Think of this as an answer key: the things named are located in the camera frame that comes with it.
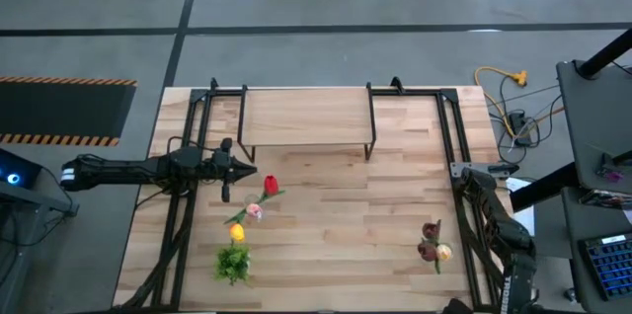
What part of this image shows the black power strip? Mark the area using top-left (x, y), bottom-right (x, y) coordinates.
top-left (508, 111), bottom-right (533, 147)

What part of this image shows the grey metal bracket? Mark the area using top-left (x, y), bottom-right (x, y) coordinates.
top-left (449, 162), bottom-right (520, 180)

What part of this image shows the black table rig frame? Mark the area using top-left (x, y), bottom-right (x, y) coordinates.
top-left (112, 76), bottom-right (501, 313)

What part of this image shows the green leafy plant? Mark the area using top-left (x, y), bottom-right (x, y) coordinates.
top-left (213, 243), bottom-right (253, 287)

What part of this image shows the white paper sheet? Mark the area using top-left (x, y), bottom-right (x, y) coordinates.
top-left (504, 177), bottom-right (537, 237)

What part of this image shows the blue backlit keyboard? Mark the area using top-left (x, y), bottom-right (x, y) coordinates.
top-left (578, 233), bottom-right (632, 301)

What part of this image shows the black metal pole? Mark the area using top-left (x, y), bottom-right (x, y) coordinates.
top-left (576, 27), bottom-right (632, 81)
top-left (510, 161), bottom-right (579, 212)

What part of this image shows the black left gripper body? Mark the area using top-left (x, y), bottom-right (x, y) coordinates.
top-left (201, 137), bottom-right (234, 203)

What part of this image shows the pink peach tulip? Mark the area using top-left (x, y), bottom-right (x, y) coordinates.
top-left (224, 202), bottom-right (266, 226)

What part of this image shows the yellow extension cord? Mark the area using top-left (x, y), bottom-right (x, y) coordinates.
top-left (473, 66), bottom-right (529, 140)

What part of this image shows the wooden shelf with black frame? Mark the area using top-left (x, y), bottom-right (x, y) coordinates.
top-left (236, 82), bottom-right (378, 164)

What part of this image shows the computer with blue light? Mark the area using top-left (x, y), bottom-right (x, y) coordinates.
top-left (0, 148), bottom-right (43, 191)

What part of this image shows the black hazard-striped floor mat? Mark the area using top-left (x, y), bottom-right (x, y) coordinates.
top-left (0, 75), bottom-right (138, 148)

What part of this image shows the dark maroon tulip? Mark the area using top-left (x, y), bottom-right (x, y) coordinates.
top-left (417, 240), bottom-right (438, 263)
top-left (422, 219), bottom-right (442, 242)

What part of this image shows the red tulip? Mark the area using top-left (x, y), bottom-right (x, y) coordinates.
top-left (245, 174), bottom-right (286, 206)

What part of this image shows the black desk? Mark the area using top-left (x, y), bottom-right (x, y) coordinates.
top-left (560, 186), bottom-right (632, 314)
top-left (556, 59), bottom-right (632, 195)

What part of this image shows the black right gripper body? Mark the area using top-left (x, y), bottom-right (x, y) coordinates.
top-left (440, 297), bottom-right (476, 314)

